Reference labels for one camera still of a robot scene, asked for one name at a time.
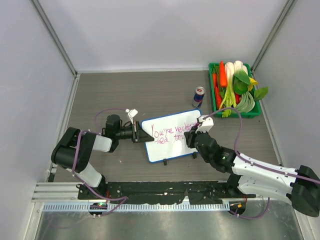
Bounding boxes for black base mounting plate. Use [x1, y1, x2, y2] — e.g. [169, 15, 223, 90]
[94, 181, 246, 205]

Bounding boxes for white slotted cable duct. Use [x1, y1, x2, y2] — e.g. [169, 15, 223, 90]
[42, 201, 230, 213]

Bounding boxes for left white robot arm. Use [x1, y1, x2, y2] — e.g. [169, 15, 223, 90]
[51, 114, 155, 200]

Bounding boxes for blue silver energy drink can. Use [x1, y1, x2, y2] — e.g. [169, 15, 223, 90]
[192, 86, 206, 108]

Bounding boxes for wrist white camera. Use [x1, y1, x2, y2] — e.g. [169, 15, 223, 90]
[196, 115, 214, 133]
[125, 108, 138, 124]

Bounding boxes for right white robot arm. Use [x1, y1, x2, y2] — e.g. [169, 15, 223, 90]
[184, 127, 320, 218]

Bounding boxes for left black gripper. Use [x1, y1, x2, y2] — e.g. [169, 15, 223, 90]
[115, 121, 154, 143]

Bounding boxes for pale green toy beans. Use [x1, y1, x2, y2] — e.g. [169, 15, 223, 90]
[235, 92, 255, 113]

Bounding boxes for small orange toy carrot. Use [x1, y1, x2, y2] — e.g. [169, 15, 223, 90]
[212, 73, 222, 109]

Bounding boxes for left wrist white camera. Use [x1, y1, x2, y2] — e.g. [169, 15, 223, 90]
[125, 108, 138, 124]

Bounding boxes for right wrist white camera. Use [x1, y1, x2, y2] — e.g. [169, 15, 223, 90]
[196, 115, 214, 133]

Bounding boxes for green toy leafy vegetable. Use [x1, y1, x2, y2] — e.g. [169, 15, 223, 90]
[232, 69, 269, 102]

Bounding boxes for blue framed whiteboard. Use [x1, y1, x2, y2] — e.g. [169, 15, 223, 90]
[141, 109, 202, 163]

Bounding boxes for large orange toy carrot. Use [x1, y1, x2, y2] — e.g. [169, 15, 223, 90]
[219, 61, 228, 88]

